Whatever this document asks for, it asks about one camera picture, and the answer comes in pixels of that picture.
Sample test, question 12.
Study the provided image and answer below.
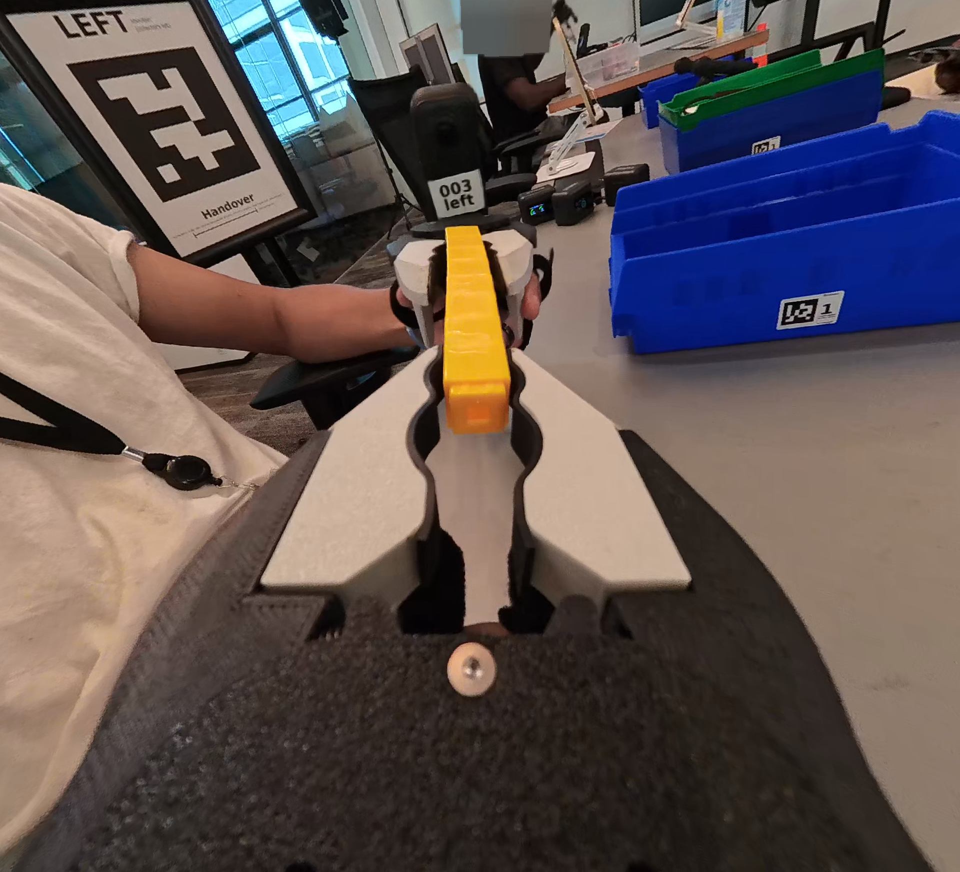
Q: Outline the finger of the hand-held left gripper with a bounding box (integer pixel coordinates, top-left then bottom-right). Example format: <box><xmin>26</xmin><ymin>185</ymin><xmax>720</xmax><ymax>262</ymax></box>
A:
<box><xmin>486</xmin><ymin>227</ymin><xmax>538</xmax><ymax>324</ymax></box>
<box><xmin>393</xmin><ymin>240</ymin><xmax>448</xmax><ymax>350</ymax></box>

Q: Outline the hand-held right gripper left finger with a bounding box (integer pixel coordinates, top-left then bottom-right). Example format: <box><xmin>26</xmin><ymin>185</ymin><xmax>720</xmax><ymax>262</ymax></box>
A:
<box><xmin>259</xmin><ymin>347</ymin><xmax>466</xmax><ymax>636</ymax></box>

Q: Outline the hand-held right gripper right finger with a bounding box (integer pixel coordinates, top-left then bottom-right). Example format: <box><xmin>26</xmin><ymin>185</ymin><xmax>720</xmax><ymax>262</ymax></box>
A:
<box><xmin>499</xmin><ymin>349</ymin><xmax>693</xmax><ymax>636</ymax></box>

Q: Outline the yellow block stick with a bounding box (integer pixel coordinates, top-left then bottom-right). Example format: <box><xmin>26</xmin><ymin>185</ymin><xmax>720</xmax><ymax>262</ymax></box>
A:
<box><xmin>441</xmin><ymin>227</ymin><xmax>513</xmax><ymax>435</ymax></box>

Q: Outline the blue plastic bin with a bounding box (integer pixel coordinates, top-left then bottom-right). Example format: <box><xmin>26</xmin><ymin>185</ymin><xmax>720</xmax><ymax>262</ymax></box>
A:
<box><xmin>658</xmin><ymin>69</ymin><xmax>886</xmax><ymax>177</ymax></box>
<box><xmin>639</xmin><ymin>73</ymin><xmax>706</xmax><ymax>132</ymax></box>
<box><xmin>609</xmin><ymin>110</ymin><xmax>960</xmax><ymax>355</ymax></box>

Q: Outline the person's left forearm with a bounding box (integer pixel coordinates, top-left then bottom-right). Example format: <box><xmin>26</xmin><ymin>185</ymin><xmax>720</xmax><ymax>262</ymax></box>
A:
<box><xmin>131</xmin><ymin>242</ymin><xmax>421</xmax><ymax>363</ymax></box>

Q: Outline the white stand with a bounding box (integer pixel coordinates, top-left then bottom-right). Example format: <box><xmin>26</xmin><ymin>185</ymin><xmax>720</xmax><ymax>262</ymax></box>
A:
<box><xmin>536</xmin><ymin>17</ymin><xmax>624</xmax><ymax>180</ymax></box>

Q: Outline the small black box device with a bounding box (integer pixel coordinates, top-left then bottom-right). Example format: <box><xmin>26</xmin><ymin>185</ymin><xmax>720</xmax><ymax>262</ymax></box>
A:
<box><xmin>603</xmin><ymin>164</ymin><xmax>651</xmax><ymax>207</ymax></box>

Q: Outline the black studio light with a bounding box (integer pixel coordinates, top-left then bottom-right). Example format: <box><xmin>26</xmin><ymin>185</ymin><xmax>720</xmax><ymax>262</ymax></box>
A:
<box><xmin>298</xmin><ymin>0</ymin><xmax>351</xmax><ymax>40</ymax></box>

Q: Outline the wooden desk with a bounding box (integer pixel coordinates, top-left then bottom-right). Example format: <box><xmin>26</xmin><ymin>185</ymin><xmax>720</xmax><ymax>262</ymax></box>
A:
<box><xmin>547</xmin><ymin>28</ymin><xmax>771</xmax><ymax>115</ymax></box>

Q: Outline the black framed marker sign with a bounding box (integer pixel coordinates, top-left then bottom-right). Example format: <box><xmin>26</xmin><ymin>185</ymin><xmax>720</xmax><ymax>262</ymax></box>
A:
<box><xmin>0</xmin><ymin>0</ymin><xmax>316</xmax><ymax>288</ymax></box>

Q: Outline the green plastic bin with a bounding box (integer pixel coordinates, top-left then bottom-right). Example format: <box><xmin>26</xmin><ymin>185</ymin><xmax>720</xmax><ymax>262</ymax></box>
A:
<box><xmin>658</xmin><ymin>49</ymin><xmax>888</xmax><ymax>135</ymax></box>

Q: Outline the black lanyard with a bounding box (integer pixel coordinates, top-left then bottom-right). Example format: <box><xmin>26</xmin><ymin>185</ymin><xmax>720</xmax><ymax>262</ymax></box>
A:
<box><xmin>0</xmin><ymin>373</ymin><xmax>226</xmax><ymax>494</ymax></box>

